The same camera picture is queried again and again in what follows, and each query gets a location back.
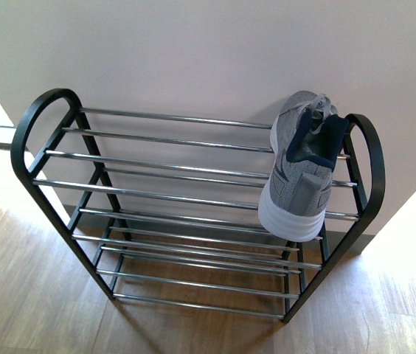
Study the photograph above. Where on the grey knit sneaker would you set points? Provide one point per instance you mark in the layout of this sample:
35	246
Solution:
306	139

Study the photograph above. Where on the black metal shoe rack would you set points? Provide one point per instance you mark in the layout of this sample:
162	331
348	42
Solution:
162	208

